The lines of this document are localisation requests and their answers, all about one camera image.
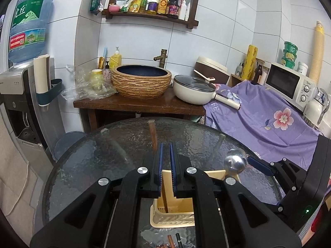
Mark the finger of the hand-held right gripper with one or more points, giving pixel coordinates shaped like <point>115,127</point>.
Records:
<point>280,208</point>
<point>258,165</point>

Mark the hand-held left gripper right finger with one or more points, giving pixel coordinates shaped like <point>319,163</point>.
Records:
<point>172,165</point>

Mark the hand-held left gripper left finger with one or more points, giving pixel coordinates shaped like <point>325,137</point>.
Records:
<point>160,165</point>

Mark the metal ladle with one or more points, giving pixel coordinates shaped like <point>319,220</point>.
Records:
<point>235,161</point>

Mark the beige plastic utensil holder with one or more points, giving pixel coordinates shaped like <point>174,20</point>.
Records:
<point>178,208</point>

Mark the black chopstick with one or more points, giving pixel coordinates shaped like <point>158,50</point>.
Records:
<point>178,240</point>

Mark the purple floral cloth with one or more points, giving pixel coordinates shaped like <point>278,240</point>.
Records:
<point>258,134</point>

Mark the red patterned clothing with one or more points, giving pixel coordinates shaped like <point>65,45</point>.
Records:
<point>320,219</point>

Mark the dark wooden vanity table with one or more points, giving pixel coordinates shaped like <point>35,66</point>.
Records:
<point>139,106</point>

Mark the white electric kettle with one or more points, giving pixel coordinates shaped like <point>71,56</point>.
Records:
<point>314,108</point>

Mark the cream frying pan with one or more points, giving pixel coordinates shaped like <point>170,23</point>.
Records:
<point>191,94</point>

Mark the woven pattern sink basin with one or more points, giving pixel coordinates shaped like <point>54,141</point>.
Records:
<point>141,85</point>

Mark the glass pan lid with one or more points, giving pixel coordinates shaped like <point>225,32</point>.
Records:
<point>192,80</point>

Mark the white microwave oven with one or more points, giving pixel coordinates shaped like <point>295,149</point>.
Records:
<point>284,81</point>

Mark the wooden crate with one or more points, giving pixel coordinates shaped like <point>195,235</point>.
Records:
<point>234,80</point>

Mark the brown glass bottle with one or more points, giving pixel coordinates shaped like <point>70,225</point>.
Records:
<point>257,75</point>

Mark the white rice paddle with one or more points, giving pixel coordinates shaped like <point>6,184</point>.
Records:
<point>203,75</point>

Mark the small clear bottle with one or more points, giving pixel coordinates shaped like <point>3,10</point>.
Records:
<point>239,70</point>

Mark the grey-blue round stool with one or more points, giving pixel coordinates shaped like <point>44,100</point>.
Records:
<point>66,144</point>

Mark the yellow wrap roll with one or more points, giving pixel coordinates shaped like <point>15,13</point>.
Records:
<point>250,62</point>

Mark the green instant noodle cup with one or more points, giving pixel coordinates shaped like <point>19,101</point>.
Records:
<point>289,56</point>
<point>288,64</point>
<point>291,47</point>

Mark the pink floral pump bottle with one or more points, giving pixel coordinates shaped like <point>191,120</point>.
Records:
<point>107,73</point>

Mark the white jar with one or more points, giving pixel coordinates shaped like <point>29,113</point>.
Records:
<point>302,68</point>

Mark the brown rice cooker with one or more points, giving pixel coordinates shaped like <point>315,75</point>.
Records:
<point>214,67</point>

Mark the bronze bamboo faucet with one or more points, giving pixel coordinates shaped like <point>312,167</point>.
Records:
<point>162,56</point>

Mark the yellow cup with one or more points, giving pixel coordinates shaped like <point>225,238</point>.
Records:
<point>97,76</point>

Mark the clear plastic bag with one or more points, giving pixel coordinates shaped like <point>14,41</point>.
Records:
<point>77,87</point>

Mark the yellow soap pump bottle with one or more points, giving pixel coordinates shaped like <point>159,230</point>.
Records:
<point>115,60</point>

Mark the beige rolled mat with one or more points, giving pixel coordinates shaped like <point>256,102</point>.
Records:
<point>316,54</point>

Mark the beige cloth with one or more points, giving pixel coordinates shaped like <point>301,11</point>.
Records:
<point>15,180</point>

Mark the wooden framed mirror shelf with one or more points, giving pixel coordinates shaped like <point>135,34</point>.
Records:
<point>152,15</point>

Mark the grey water dispenser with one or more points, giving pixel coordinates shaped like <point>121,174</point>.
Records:
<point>18,113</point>

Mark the white squeeze bottle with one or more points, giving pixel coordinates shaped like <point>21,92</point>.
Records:
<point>182,9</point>
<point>187,13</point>

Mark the dark soy sauce bottle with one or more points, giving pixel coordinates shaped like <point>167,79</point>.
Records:
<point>173,6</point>

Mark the amber yellow label bottle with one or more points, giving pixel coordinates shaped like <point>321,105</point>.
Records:
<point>162,5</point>

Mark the purple label oil bottle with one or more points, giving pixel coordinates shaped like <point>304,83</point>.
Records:
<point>153,5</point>

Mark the yellow bag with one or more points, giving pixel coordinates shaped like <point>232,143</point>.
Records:
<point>135,4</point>

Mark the green oil bottle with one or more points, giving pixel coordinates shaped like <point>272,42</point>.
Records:
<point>144,2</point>

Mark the pink bowl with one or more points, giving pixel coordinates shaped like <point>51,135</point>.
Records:
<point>114,7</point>

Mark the green yellow pouch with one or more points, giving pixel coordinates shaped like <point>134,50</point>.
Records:
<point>126,4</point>

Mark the blue water jug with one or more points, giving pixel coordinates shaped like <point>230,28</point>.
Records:
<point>28,28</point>

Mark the teal wall holder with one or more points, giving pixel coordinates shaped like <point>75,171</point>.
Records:
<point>50,93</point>

